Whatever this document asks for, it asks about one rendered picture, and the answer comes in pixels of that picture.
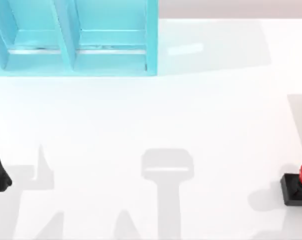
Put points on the red and black stapler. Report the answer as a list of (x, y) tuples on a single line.
[(297, 188)]

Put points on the light blue rack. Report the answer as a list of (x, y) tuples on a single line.
[(66, 37)]

